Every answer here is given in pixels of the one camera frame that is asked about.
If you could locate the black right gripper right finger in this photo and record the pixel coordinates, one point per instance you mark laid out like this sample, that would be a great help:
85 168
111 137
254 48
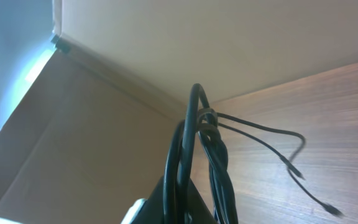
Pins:
198 212

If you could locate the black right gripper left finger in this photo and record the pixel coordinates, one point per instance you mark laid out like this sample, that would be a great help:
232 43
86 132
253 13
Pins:
152 210

